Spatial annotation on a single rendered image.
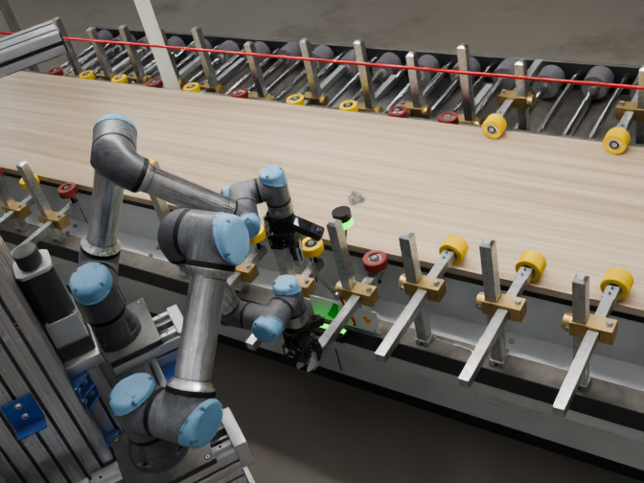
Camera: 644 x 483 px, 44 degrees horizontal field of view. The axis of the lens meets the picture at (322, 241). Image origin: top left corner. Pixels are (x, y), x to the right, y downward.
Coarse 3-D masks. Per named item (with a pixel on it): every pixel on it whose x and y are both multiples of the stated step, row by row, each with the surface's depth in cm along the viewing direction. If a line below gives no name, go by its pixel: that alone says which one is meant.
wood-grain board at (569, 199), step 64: (0, 128) 400; (64, 128) 385; (192, 128) 359; (256, 128) 347; (320, 128) 336; (384, 128) 325; (448, 128) 315; (128, 192) 328; (320, 192) 300; (384, 192) 291; (448, 192) 283; (512, 192) 276; (576, 192) 269; (640, 192) 262; (512, 256) 250; (576, 256) 245; (640, 256) 239
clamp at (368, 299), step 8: (336, 288) 261; (344, 288) 259; (352, 288) 258; (360, 288) 258; (376, 288) 257; (344, 296) 261; (360, 296) 256; (368, 296) 254; (376, 296) 258; (368, 304) 257
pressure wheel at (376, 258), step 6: (372, 252) 265; (378, 252) 264; (366, 258) 263; (372, 258) 263; (378, 258) 263; (384, 258) 261; (366, 264) 261; (372, 264) 260; (378, 264) 260; (384, 264) 261; (366, 270) 263; (372, 270) 261; (378, 270) 261; (378, 282) 269
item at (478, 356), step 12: (516, 276) 234; (528, 276) 234; (516, 288) 230; (504, 312) 224; (492, 324) 222; (504, 324) 224; (492, 336) 218; (480, 348) 216; (468, 360) 213; (480, 360) 213; (468, 372) 210; (468, 384) 209
